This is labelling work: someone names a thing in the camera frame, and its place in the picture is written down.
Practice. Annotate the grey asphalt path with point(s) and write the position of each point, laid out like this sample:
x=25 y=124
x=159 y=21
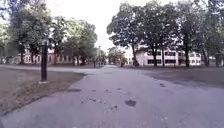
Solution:
x=133 y=86

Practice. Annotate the white building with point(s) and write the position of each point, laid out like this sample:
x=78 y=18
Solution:
x=168 y=57

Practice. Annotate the row of large trees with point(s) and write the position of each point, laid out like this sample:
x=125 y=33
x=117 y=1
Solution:
x=166 y=23

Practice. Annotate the red brick building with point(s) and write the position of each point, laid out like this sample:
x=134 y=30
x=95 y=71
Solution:
x=33 y=58

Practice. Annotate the shaded grass field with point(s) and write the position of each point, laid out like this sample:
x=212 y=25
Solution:
x=196 y=74

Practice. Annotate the dry grass field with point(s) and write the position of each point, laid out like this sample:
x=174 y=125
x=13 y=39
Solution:
x=20 y=83

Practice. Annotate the dark post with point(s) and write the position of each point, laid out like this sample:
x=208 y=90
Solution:
x=44 y=63

